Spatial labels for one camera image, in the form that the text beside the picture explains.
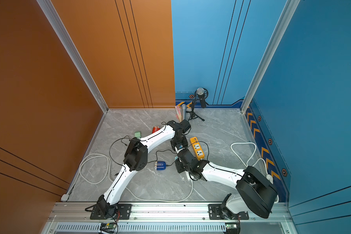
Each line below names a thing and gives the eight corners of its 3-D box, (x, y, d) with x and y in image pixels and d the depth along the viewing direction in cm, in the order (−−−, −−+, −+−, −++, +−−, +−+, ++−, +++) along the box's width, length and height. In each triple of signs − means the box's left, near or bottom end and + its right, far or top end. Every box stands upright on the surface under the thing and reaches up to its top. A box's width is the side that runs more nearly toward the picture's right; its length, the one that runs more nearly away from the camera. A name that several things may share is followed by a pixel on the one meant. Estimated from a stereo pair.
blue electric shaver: (154, 170, 89) (153, 168, 87) (155, 163, 92) (154, 161, 90) (165, 170, 89) (165, 168, 87) (166, 163, 92) (165, 161, 90)
